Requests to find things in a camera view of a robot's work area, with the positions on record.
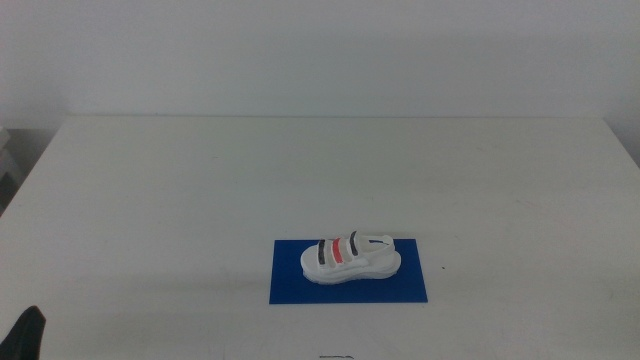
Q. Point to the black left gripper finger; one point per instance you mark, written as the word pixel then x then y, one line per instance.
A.
pixel 22 335

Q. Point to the blue rectangular mat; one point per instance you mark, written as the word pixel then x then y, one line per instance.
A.
pixel 290 290

